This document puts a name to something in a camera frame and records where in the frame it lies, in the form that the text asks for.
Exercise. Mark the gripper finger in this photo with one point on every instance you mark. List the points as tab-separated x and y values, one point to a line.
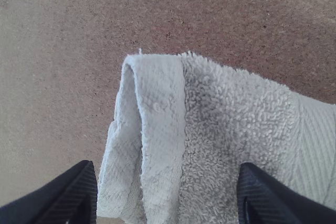
57	200
270	200

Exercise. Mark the pale towel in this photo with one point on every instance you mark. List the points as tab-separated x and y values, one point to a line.
210	129

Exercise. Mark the cork mat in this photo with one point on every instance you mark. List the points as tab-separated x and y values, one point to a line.
65	51

